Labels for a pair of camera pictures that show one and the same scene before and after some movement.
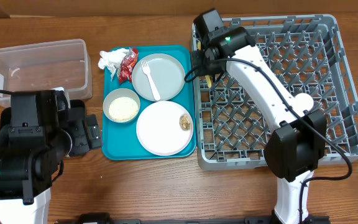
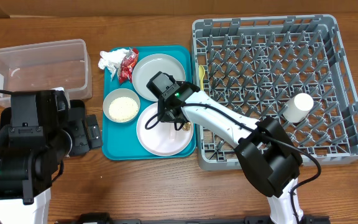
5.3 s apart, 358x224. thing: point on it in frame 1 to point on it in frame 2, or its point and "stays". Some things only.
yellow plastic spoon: x=207 y=77 to x=201 y=73
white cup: x=303 y=101 stays
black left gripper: x=82 y=143 stays
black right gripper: x=204 y=68 to x=171 y=115
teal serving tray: x=153 y=117 stays
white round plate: x=158 y=130 stays
